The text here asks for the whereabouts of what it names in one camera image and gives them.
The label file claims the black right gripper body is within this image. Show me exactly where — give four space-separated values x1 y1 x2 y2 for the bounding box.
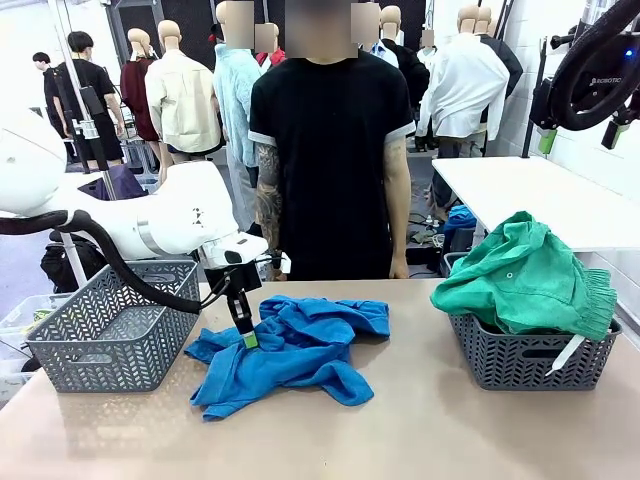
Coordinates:
579 32 640 109

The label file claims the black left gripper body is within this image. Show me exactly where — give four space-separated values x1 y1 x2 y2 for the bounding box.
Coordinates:
220 264 263 299

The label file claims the bright blue garment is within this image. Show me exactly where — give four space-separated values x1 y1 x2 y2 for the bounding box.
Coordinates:
184 294 391 422

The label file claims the green garment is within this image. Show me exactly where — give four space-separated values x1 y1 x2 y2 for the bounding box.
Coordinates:
430 210 619 342

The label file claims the tattooed right forearm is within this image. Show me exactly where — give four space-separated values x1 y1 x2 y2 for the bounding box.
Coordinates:
253 192 285 271

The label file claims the person's left forearm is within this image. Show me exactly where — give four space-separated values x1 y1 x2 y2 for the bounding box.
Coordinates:
386 194 412 261

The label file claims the mannequin in black white jacket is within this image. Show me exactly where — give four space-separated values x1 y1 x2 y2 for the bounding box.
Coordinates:
474 4 525 104

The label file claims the white table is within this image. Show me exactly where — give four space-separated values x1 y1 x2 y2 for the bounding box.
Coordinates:
430 155 640 254

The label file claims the mannequin in white shirt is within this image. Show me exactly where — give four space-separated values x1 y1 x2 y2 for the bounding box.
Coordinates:
417 4 512 149

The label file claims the grey plastic lattice basket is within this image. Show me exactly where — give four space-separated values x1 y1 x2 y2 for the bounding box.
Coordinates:
24 258 202 394
446 299 624 392

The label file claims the blue cloth bundle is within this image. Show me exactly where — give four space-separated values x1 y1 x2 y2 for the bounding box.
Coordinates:
442 203 477 247

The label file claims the person in black t-shirt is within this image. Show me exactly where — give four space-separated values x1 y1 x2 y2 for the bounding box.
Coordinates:
248 0 416 281

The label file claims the purple cloth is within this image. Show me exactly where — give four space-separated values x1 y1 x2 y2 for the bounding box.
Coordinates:
91 164 147 202

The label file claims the grey storage bin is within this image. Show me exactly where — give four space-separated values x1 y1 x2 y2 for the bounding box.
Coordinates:
439 251 472 279

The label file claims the mannequin in light blue shirt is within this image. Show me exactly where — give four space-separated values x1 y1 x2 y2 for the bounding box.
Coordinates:
212 2 265 172

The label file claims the black bag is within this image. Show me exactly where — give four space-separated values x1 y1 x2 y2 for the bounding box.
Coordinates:
39 242 110 295

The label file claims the mannequin in cream jacket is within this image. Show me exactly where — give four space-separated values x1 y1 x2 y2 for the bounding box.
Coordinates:
144 19 224 162

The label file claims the mannequin in dark red top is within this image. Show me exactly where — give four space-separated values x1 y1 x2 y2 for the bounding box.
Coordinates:
119 27 162 147

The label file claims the clear plastic storage box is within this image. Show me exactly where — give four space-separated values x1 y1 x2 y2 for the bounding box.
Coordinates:
0 293 77 374

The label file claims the white pole with black box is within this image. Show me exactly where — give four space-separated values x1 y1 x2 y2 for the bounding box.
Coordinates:
52 0 112 202

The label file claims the bystander in black shirt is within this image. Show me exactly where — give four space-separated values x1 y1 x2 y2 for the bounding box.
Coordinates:
53 30 125 167

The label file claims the bystander with black hair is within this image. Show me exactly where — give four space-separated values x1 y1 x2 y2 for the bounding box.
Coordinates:
31 52 69 142

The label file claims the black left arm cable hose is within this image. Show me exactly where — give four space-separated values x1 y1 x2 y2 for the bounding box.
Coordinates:
0 209 202 315

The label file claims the white fabric strap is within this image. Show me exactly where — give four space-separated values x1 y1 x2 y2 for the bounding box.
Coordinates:
544 333 587 377

